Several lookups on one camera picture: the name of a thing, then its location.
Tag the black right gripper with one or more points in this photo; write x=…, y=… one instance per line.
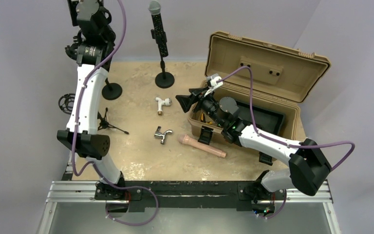
x=187, y=101

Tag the white plastic faucet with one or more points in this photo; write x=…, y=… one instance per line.
x=161, y=103

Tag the pink rose-gold microphone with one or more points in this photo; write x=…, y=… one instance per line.
x=187, y=140

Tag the black speckled microphone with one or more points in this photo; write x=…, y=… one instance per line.
x=159, y=29

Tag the black tripod microphone stand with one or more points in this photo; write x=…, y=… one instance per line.
x=66, y=102

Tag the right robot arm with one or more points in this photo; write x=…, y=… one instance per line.
x=307, y=166

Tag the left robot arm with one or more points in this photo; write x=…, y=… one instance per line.
x=80, y=135

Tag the black round-base stand centre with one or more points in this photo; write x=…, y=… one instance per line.
x=164, y=79

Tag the black round-base stand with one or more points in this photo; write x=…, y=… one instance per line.
x=164, y=79
x=111, y=90

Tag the black round-base stand left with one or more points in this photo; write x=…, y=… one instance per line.
x=111, y=90

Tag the yellow black tool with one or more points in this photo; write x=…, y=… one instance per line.
x=203, y=119

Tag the chrome metal faucet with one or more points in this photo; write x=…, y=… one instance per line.
x=162, y=136

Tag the tan plastic tool case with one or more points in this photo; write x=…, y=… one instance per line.
x=270, y=76

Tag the black tray in case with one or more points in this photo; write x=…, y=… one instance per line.
x=266, y=119

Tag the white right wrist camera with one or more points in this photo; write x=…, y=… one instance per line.
x=213, y=82

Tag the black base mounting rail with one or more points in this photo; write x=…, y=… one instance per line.
x=238, y=195

